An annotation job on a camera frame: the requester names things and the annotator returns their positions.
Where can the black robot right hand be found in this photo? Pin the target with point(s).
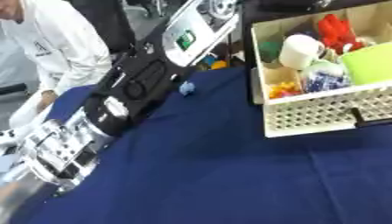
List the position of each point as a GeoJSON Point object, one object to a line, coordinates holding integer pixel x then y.
{"type": "Point", "coordinates": [148, 71]}

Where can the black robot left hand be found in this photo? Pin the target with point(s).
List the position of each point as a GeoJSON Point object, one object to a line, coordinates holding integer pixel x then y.
{"type": "Point", "coordinates": [109, 116]}

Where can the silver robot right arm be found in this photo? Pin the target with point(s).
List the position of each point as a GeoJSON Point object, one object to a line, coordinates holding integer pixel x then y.
{"type": "Point", "coordinates": [196, 32]}

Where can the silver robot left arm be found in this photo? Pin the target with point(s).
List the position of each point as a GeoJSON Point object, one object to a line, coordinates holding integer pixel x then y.
{"type": "Point", "coordinates": [56, 145]}

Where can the pale drawer with pierced front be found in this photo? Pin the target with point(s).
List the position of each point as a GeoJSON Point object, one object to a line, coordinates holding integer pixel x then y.
{"type": "Point", "coordinates": [326, 113]}

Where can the small light blue toy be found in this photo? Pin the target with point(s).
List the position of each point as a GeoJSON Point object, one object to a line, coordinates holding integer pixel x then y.
{"type": "Point", "coordinates": [187, 88]}

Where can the person's hand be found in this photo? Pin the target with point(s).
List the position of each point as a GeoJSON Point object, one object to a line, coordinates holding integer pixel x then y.
{"type": "Point", "coordinates": [45, 99]}

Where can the small yellow toy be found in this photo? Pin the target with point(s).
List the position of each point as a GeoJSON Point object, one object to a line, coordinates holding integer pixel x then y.
{"type": "Point", "coordinates": [219, 64]}

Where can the person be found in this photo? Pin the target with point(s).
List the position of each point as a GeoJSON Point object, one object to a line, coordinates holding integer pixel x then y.
{"type": "Point", "coordinates": [56, 43]}

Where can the dark green toy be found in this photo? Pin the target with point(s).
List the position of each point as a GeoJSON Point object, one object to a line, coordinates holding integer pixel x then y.
{"type": "Point", "coordinates": [269, 51]}

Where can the yellow and orange toy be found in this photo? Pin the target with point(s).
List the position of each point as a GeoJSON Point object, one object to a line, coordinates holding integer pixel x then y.
{"type": "Point", "coordinates": [284, 89]}

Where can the white cylinder cup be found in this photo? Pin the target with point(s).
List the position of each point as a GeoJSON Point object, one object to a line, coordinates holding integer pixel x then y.
{"type": "Point", "coordinates": [300, 51]}

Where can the red toy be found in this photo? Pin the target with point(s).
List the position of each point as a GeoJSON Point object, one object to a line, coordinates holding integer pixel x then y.
{"type": "Point", "coordinates": [337, 32]}

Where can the lime green box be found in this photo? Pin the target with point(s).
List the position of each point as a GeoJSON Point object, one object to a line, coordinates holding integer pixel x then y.
{"type": "Point", "coordinates": [370, 64]}

